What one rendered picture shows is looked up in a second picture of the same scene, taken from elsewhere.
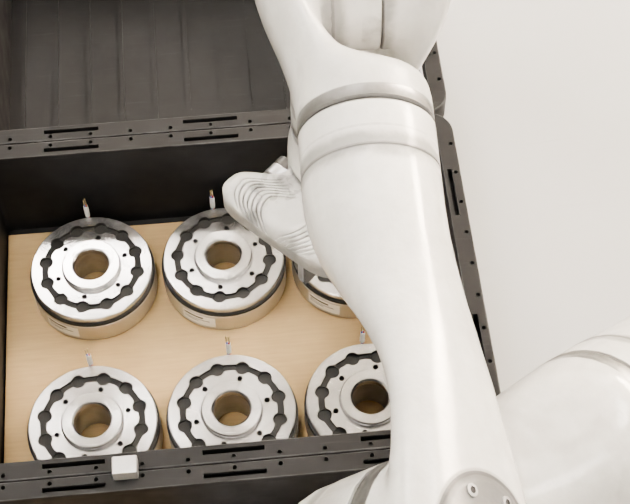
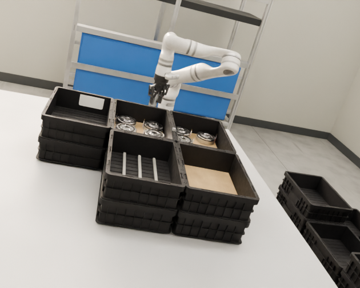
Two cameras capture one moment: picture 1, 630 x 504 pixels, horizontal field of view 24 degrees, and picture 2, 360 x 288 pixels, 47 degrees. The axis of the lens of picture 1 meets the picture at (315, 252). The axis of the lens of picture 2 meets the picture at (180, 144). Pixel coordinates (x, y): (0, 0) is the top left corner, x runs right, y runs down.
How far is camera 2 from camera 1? 2.09 m
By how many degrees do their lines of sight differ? 74
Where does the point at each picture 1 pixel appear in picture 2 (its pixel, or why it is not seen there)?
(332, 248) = (206, 48)
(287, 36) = (182, 41)
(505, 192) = not seen: hidden behind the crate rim
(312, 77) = (187, 42)
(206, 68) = not seen: hidden behind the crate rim
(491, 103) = not seen: hidden behind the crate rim
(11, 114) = (82, 142)
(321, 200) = (200, 47)
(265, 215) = (172, 75)
